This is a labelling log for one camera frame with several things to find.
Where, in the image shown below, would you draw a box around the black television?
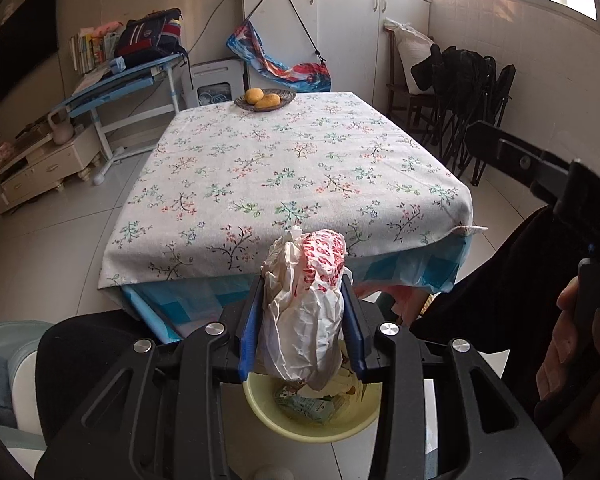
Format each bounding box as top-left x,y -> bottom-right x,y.
0,0 -> 60,114

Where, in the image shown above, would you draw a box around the black power cable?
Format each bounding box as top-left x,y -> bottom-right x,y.
187,0 -> 241,56

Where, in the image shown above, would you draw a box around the person's left leg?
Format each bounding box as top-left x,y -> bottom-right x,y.
35,309 -> 221,411

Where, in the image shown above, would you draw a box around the colourful drawstring bag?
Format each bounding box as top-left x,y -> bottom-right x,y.
225,0 -> 334,94

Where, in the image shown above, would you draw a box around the person's right leg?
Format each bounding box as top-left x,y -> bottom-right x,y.
409,204 -> 581,411

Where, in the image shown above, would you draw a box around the green milk carton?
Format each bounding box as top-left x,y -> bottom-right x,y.
272,382 -> 348,415

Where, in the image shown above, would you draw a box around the wooden chair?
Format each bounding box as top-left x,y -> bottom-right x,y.
384,26 -> 435,135

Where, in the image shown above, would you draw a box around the white sack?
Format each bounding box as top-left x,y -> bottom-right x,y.
383,17 -> 435,97

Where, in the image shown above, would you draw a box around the white plastic bag red print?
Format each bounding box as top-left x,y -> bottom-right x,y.
257,226 -> 349,394

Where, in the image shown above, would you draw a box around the pink plush toy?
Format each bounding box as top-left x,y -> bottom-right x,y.
91,19 -> 124,37

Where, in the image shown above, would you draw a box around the yellow plastic basin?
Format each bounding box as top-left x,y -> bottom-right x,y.
242,371 -> 382,444

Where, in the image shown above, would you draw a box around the pale pink kettlebell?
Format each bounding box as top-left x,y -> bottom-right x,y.
46,109 -> 76,145

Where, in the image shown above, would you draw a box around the white cabinet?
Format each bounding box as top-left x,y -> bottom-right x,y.
237,0 -> 434,112

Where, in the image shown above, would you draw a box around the floral tablecloth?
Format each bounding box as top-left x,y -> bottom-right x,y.
97,91 -> 474,292

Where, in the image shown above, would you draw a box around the row of books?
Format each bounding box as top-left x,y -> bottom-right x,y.
68,27 -> 124,76

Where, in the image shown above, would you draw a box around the pale green chair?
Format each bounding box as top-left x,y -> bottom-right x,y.
0,320 -> 53,443

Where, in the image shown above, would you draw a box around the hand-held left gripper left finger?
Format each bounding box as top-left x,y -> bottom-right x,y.
34,275 -> 266,480

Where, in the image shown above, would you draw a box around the dark fruit bowl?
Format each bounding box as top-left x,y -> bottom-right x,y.
233,88 -> 298,112

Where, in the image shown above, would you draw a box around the blue study desk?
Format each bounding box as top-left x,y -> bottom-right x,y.
49,54 -> 189,187

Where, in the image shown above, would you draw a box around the person's right hand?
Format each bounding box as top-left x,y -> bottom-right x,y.
536,277 -> 600,402

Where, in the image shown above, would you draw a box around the dark blue backpack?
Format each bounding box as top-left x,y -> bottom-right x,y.
113,8 -> 189,62

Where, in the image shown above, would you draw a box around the cream TV stand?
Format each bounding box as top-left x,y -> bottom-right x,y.
0,124 -> 102,218

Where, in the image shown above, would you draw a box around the person's leg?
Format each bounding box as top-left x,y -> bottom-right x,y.
409,204 -> 581,411
35,309 -> 221,411

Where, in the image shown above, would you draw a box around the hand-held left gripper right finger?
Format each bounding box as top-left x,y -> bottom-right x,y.
341,275 -> 563,480

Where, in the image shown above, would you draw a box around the black folding chairs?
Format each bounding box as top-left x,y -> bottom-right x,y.
411,44 -> 517,187

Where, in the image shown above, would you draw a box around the white air purifier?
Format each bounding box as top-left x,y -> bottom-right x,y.
179,58 -> 244,112

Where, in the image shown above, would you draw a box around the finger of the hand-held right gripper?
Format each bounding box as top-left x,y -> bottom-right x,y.
465,120 -> 574,202

